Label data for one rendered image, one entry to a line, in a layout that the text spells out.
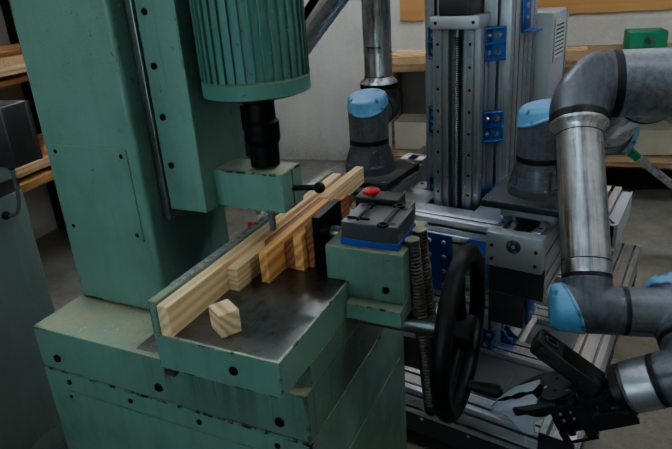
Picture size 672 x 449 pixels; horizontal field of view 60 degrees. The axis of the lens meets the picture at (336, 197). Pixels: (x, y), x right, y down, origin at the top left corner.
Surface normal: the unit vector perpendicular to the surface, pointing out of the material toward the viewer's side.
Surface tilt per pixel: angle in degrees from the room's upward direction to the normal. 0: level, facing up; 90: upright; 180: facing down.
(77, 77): 90
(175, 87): 90
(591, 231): 51
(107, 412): 90
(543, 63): 90
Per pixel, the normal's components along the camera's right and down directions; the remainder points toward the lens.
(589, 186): -0.12, -0.31
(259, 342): -0.07, -0.93
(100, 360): -0.41, 0.35
